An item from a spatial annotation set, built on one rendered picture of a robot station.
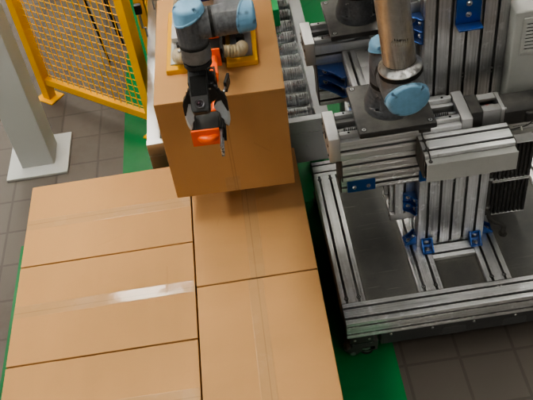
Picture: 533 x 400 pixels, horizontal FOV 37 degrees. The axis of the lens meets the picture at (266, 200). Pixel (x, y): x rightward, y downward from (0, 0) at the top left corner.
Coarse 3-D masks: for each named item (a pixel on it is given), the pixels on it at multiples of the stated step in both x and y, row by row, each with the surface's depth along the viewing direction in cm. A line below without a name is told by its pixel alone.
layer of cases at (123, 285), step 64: (64, 192) 294; (128, 192) 290; (256, 192) 282; (64, 256) 271; (128, 256) 268; (192, 256) 264; (256, 256) 261; (64, 320) 252; (128, 320) 249; (192, 320) 246; (256, 320) 243; (320, 320) 241; (64, 384) 235; (128, 384) 232; (192, 384) 230; (256, 384) 227; (320, 384) 225
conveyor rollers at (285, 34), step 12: (288, 12) 362; (288, 24) 355; (288, 36) 349; (288, 48) 343; (288, 60) 336; (288, 72) 330; (300, 72) 330; (288, 84) 324; (300, 84) 323; (288, 96) 318; (300, 96) 317; (300, 108) 312
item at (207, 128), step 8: (216, 112) 208; (200, 120) 206; (208, 120) 206; (216, 120) 206; (200, 128) 204; (208, 128) 204; (216, 128) 203; (192, 136) 204; (200, 144) 206; (208, 144) 207
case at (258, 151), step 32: (160, 0) 280; (256, 0) 273; (160, 32) 265; (256, 32) 259; (160, 64) 252; (224, 64) 248; (256, 64) 247; (160, 96) 240; (256, 96) 238; (160, 128) 244; (256, 128) 247; (288, 128) 248; (192, 160) 255; (224, 160) 256; (256, 160) 257; (288, 160) 258; (192, 192) 265
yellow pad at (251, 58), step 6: (252, 30) 257; (228, 36) 256; (234, 36) 255; (240, 36) 250; (246, 36) 254; (252, 36) 255; (228, 42) 254; (234, 42) 252; (252, 42) 252; (252, 48) 250; (246, 54) 247; (252, 54) 247; (228, 60) 247; (234, 60) 246; (240, 60) 246; (246, 60) 246; (252, 60) 246; (258, 60) 246; (228, 66) 246; (234, 66) 247; (240, 66) 247
